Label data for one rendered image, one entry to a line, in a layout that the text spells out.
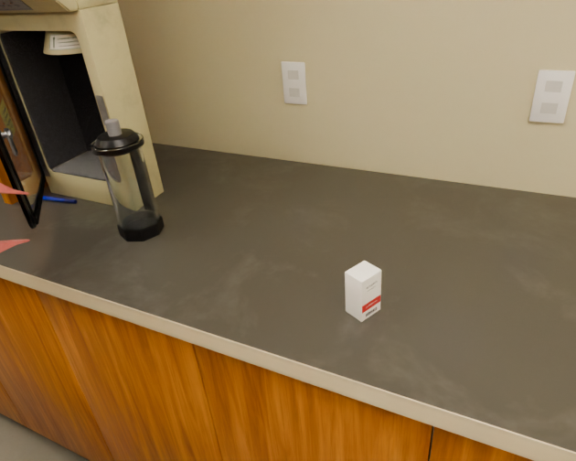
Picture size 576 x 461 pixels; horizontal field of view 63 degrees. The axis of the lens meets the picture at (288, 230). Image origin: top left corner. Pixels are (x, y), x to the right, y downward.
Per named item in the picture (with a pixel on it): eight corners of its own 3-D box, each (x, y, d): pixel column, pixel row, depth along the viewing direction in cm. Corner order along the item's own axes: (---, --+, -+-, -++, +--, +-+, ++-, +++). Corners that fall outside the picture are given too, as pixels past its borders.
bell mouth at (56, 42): (84, 38, 125) (78, 16, 122) (134, 39, 117) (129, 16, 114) (26, 54, 111) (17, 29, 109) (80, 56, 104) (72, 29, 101)
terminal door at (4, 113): (45, 178, 130) (-15, 22, 109) (35, 230, 106) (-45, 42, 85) (42, 178, 130) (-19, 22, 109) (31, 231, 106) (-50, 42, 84)
